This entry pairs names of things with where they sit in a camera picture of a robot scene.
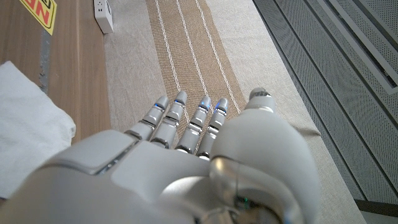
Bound long ceiling vent slot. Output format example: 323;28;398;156
329;0;398;96

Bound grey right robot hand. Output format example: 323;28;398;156
0;87;322;224

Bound white tissue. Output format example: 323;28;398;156
0;60;77;200

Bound white power strip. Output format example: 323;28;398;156
93;0;114;34

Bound yellow new driver sticker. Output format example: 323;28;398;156
19;0;58;35

